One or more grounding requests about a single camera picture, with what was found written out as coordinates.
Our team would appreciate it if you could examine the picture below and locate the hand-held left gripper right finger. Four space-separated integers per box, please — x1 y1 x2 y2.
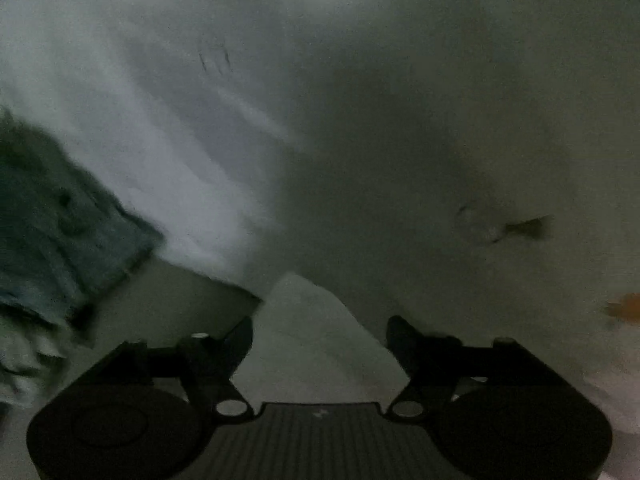
386 316 571 418

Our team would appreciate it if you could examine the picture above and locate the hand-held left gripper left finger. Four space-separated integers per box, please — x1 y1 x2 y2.
75 316 253 421

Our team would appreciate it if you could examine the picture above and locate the white garment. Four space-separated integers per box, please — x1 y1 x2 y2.
232 272 412 406

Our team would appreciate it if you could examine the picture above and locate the carrot printed pale sheet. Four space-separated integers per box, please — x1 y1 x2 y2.
0 0 640 391

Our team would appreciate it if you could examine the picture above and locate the grey garment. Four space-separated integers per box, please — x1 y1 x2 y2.
0 310 68 408

